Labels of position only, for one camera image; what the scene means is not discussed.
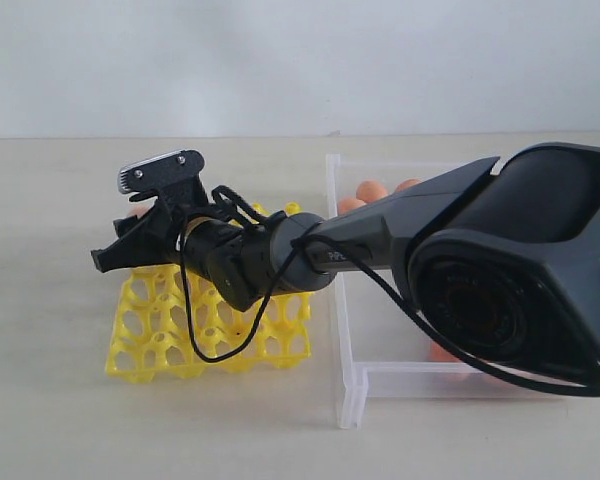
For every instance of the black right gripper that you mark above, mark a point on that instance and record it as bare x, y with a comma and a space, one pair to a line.
150, 240

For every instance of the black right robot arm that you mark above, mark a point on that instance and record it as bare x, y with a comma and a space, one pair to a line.
496, 262

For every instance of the brown egg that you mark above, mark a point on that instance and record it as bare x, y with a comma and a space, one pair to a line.
370, 191
138, 212
440, 355
406, 184
348, 204

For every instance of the yellow plastic egg tray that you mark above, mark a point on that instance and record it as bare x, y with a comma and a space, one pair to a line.
162, 318

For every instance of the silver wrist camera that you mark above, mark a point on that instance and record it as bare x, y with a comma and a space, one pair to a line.
159, 172

